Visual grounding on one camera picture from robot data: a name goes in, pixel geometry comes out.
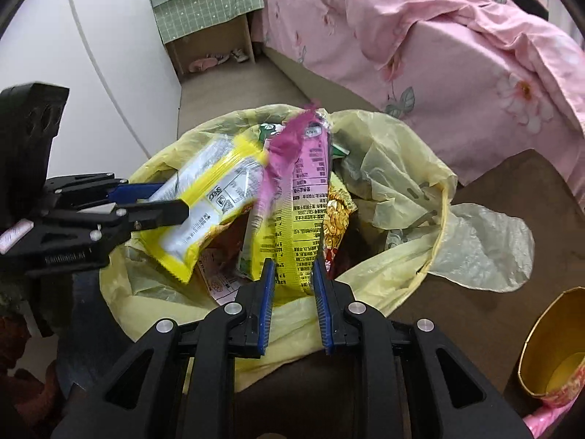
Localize dark trash bin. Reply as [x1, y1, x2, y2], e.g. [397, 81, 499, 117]
[57, 256, 151, 403]

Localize yellow and white packet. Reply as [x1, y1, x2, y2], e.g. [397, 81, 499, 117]
[137, 135, 270, 286]

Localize orange snack bag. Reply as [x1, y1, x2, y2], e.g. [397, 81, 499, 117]
[199, 213, 257, 306]

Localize gold paper cup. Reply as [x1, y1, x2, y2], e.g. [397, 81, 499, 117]
[518, 287, 585, 410]

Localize pink slippers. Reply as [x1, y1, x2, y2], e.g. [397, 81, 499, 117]
[188, 55, 218, 73]

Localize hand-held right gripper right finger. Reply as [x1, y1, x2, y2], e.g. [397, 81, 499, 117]
[312, 260, 535, 439]

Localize glossy pink wrapper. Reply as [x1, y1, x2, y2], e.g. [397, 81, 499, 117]
[523, 398, 581, 439]

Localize pink and yellow packet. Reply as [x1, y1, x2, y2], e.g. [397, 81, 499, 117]
[238, 98, 332, 307]

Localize green and white wrapper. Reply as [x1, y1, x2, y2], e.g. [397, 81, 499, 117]
[256, 121, 288, 142]

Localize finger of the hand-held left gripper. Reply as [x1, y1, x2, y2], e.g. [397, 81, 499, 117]
[116, 198, 191, 235]
[109, 183, 164, 206]

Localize person's left forearm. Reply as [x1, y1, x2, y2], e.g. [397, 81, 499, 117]
[0, 311, 62, 439]

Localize wooden nightstand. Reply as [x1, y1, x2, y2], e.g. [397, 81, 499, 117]
[163, 11, 257, 76]

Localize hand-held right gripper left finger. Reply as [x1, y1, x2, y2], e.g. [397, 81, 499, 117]
[50, 258, 276, 439]

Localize white wardrobe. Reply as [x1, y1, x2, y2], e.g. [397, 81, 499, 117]
[0, 0, 184, 179]

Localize gold and red wrapper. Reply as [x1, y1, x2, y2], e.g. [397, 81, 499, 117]
[322, 174, 359, 279]

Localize pink floral blanket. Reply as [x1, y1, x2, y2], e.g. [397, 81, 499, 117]
[253, 0, 585, 220]

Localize green checked cloth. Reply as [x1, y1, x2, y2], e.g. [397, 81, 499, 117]
[148, 0, 266, 46]

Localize yellow trash bag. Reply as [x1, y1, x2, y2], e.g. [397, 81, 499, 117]
[99, 103, 535, 391]

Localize beige bed base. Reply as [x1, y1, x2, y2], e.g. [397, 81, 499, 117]
[263, 43, 380, 110]

